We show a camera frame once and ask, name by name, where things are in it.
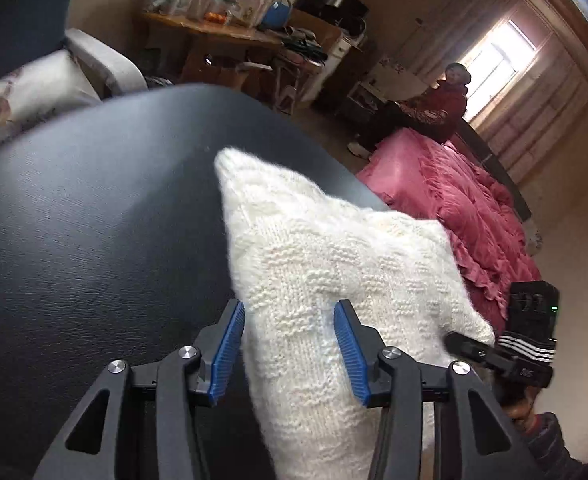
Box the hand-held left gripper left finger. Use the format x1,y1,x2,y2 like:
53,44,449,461
34,298,246,480

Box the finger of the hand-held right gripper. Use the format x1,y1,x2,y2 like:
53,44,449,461
444,331,499,368

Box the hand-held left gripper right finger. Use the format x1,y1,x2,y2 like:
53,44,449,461
334,299,544,480

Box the cream knit sweater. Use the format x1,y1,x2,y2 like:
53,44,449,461
214,147,497,480

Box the person's right forearm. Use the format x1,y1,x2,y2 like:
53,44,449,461
521,412,588,480

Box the person's right hand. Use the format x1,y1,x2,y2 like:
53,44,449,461
504,392,537,423

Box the pink ruffled bed cover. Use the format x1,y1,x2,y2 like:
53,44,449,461
356,127,542,321

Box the pink sheer curtain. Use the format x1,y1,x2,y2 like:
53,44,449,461
474,0,588,186

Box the bright window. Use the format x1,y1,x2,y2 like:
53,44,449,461
466,19,524,121

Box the grey yellow blue sofa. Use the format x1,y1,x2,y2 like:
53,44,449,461
0,0,149,161

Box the wooden desk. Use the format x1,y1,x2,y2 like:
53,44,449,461
141,10,342,111

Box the deer print pillow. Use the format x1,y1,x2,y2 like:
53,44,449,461
0,50,102,163

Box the blue chair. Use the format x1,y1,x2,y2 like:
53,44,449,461
261,0,292,28

